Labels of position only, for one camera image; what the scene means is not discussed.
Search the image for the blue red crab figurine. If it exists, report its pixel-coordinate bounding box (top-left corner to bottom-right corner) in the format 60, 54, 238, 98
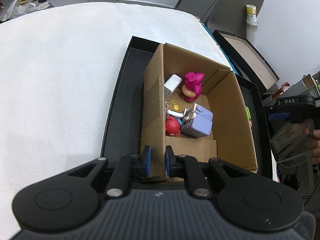
165, 115, 183, 137

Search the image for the lavender toy cube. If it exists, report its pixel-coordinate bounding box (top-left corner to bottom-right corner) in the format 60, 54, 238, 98
180, 103, 214, 138

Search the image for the brown cardboard box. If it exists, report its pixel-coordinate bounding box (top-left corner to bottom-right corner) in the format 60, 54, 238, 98
141, 43, 258, 180

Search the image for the pink dinosaur costume figurine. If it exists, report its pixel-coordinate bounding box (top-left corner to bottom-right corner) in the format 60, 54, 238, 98
182, 72, 204, 102

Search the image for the white power adapter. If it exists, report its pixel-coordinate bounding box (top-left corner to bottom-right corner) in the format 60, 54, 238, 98
164, 74, 182, 100

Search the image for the person's right hand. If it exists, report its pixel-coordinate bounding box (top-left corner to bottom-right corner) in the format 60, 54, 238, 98
304, 128, 320, 165

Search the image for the black tray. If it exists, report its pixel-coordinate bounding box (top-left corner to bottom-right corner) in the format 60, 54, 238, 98
101, 37, 272, 178

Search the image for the black framed board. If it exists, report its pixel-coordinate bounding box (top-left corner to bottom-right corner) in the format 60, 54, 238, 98
213, 30, 279, 94

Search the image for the yellow white bottle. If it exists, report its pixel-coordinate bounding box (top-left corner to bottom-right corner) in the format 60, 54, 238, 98
246, 4, 258, 25

